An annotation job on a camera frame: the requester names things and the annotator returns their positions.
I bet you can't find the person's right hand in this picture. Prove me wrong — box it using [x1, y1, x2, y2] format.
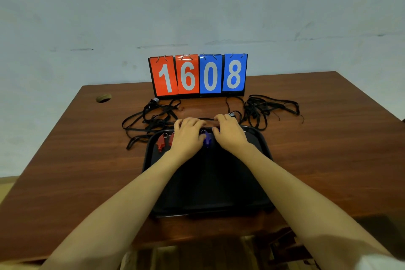
[212, 113, 251, 154]

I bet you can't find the person's left hand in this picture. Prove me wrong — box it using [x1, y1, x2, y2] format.
[169, 117, 207, 162]

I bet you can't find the black lanyard strap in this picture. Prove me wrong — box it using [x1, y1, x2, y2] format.
[197, 112, 238, 122]

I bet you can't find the person's left forearm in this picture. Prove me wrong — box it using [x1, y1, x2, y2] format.
[40, 150, 178, 270]

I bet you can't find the person's right forearm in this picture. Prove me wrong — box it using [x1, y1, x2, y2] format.
[230, 144, 393, 270]

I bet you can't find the black flip scoreboard stand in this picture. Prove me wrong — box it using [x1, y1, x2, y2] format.
[148, 54, 248, 100]

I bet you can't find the blue flip number card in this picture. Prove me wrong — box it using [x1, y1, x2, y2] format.
[199, 54, 223, 94]
[222, 53, 247, 92]

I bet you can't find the black plastic tray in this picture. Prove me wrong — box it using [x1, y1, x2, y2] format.
[142, 126, 275, 218]

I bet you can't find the red flip number card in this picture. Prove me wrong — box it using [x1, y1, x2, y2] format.
[175, 54, 200, 95]
[149, 55, 178, 97]

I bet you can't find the white sleeve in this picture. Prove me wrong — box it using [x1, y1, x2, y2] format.
[354, 253, 405, 270]

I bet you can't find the tangle of black lanyards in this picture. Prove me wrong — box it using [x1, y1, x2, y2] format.
[122, 97, 185, 151]
[225, 94, 305, 131]

